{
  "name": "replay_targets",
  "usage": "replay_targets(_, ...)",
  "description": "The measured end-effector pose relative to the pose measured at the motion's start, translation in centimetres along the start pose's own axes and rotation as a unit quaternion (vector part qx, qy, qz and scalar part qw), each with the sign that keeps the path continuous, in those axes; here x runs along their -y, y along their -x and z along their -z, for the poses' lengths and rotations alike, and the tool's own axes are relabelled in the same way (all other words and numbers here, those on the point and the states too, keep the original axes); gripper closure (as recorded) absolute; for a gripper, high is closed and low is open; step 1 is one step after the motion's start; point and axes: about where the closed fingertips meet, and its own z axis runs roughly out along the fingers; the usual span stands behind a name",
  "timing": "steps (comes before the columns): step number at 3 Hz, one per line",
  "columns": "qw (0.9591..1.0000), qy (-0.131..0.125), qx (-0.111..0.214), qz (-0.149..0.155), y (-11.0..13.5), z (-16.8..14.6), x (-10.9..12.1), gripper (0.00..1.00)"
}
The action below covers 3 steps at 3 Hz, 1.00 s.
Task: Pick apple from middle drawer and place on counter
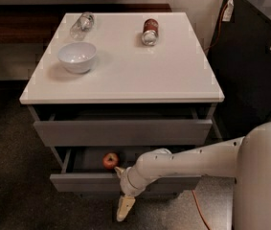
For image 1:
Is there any white bowl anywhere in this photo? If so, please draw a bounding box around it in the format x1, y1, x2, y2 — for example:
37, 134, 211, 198
57, 42, 97, 74

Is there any black cabinet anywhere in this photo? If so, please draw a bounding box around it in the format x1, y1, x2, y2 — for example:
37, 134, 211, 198
208, 0, 271, 139

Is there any white top drawer cabinet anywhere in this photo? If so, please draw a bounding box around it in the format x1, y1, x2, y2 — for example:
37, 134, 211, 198
18, 11, 225, 199

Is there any grey top drawer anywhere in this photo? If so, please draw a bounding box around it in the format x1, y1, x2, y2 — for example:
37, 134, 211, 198
33, 112, 214, 148

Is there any orange cable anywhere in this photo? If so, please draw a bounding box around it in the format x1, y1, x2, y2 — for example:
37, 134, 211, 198
191, 0, 271, 230

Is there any white paper tag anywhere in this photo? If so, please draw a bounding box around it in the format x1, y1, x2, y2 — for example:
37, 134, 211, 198
222, 0, 234, 22

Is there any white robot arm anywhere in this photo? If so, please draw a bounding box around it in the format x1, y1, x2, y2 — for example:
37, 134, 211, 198
115, 122, 271, 230

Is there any red apple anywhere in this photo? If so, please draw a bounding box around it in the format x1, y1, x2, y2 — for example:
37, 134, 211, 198
102, 152, 120, 170

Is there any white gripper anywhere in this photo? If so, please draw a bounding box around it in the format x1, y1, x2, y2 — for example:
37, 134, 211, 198
114, 166, 153, 221

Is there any dark wooden bench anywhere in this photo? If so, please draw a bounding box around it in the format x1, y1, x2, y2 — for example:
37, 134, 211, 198
0, 3, 171, 43

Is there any red soda can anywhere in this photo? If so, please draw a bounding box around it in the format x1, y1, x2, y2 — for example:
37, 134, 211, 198
142, 18, 159, 46

